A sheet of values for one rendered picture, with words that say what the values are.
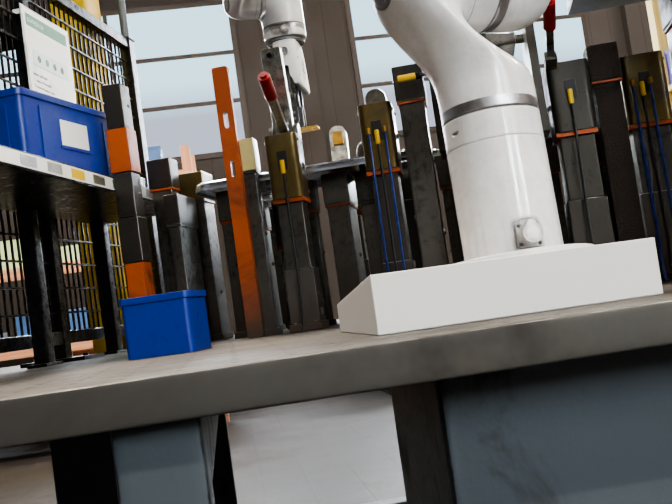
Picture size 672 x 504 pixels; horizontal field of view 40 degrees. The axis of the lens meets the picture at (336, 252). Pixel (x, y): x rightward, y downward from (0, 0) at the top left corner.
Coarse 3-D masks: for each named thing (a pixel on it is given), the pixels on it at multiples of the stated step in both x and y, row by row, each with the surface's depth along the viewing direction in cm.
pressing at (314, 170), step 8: (400, 152) 168; (336, 160) 170; (344, 160) 169; (352, 160) 169; (360, 160) 169; (312, 168) 170; (320, 168) 170; (328, 168) 170; (336, 168) 177; (344, 168) 178; (352, 168) 180; (264, 176) 172; (312, 176) 183; (320, 176) 185; (352, 176) 190; (200, 184) 174; (208, 184) 173; (216, 184) 173; (224, 184) 173; (264, 184) 185; (320, 184) 193; (200, 192) 180; (208, 192) 183; (264, 192) 194
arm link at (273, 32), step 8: (280, 24) 179; (288, 24) 179; (296, 24) 180; (264, 32) 181; (272, 32) 180; (280, 32) 179; (288, 32) 179; (296, 32) 179; (304, 32) 181; (264, 40) 182; (272, 40) 181
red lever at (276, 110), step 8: (264, 72) 156; (264, 80) 155; (264, 88) 157; (272, 88) 158; (264, 96) 160; (272, 96) 159; (272, 104) 161; (272, 112) 162; (280, 112) 162; (280, 120) 164; (280, 128) 166
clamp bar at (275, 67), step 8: (272, 48) 165; (280, 48) 166; (264, 56) 165; (272, 56) 164; (280, 56) 165; (264, 64) 166; (272, 64) 165; (280, 64) 165; (272, 72) 166; (280, 72) 165; (272, 80) 166; (280, 80) 166; (280, 88) 166; (280, 96) 166; (288, 96) 167; (280, 104) 166; (288, 104) 166; (288, 112) 166; (272, 120) 167; (288, 120) 166
